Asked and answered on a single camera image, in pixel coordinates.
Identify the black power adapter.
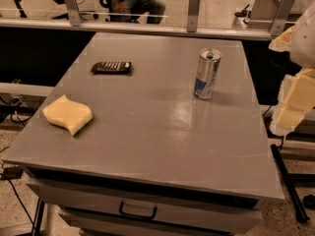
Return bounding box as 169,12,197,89
0,166,23,180

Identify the metal railing frame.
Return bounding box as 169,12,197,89
0,0,293,40

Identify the redbull can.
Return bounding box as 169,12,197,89
194,48,221,100

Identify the black floor cable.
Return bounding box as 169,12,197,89
0,172,37,236

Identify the seated person in jeans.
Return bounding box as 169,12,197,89
110,0,166,25

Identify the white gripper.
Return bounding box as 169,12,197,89
269,2,315,136

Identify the black stand leg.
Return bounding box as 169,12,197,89
271,145,309,223

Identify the upper drawer with black handle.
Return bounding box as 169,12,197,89
27,179,262,236

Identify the lower drawer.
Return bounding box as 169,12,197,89
59,209,229,236

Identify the black rxbar chocolate bar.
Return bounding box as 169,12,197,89
92,61,132,75

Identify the yellow sponge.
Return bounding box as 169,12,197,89
42,95,93,136

